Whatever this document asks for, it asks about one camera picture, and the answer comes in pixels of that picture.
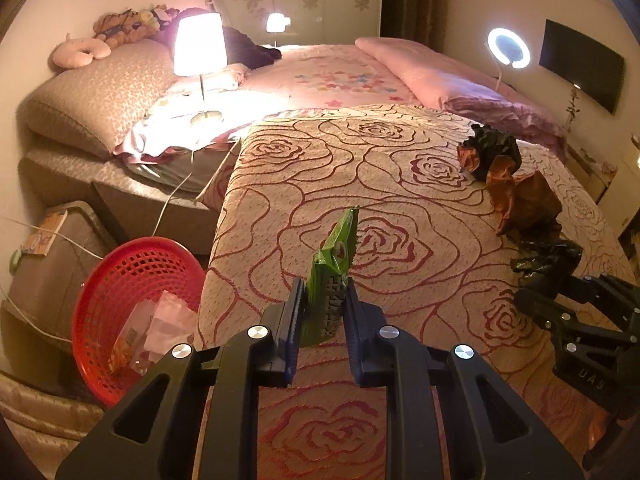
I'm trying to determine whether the small black plastic bag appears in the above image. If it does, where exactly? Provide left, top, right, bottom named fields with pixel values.
left=510, top=240, right=584, bottom=289

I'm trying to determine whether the brown bedside cabinet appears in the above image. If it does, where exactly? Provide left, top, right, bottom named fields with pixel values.
left=2, top=200, right=116, bottom=353

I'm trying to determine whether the black crumpled plastic bag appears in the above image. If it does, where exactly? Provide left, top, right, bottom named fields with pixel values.
left=457, top=124, right=522, bottom=182

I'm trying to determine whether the brown padded headboard cushion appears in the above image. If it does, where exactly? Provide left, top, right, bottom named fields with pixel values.
left=17, top=39, right=176, bottom=160

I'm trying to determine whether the green snack wrapper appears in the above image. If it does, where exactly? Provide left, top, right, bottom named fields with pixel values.
left=300, top=207, right=359, bottom=347

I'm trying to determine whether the white power cable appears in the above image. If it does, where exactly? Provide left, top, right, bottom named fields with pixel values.
left=0, top=142, right=241, bottom=346

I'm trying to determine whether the clear crumpled plastic wrapper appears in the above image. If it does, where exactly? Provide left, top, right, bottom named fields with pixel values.
left=108, top=290, right=196, bottom=375

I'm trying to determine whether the dark purple clothing heap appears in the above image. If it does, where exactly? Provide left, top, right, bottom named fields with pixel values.
left=153, top=8, right=282, bottom=70

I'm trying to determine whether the small far bedside lamp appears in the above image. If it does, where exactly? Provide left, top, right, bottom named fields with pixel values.
left=266, top=12, right=292, bottom=48

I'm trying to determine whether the white ring light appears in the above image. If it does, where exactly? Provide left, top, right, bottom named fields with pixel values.
left=486, top=27, right=532, bottom=91

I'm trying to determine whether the lit white table lamp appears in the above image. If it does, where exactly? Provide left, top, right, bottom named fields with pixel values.
left=174, top=12, right=228, bottom=126

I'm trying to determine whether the rose pattern bedspread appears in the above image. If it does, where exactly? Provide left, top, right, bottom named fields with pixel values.
left=198, top=105, right=634, bottom=479

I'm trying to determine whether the pink floral bed sheet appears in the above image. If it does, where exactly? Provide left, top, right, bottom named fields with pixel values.
left=114, top=44, right=419, bottom=164

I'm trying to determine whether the brown plush toy pile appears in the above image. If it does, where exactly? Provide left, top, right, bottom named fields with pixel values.
left=92, top=4, right=179, bottom=49

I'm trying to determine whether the red plastic laundry basket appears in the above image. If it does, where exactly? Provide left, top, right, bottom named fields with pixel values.
left=72, top=236, right=205, bottom=408

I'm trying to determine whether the wall mounted black television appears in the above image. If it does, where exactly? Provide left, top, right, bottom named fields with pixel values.
left=539, top=20, right=625, bottom=115

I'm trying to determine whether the brown crumpled paper bag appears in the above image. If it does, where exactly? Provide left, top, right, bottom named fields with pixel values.
left=457, top=144, right=563, bottom=244

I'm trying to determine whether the pink plush neck pillow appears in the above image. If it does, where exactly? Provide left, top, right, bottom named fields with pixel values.
left=51, top=35, right=112, bottom=70

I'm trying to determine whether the colourful children's book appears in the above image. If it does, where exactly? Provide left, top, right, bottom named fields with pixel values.
left=22, top=210, right=68, bottom=257

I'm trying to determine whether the folded pink duvet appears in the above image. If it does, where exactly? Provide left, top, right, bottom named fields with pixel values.
left=355, top=37, right=565, bottom=155

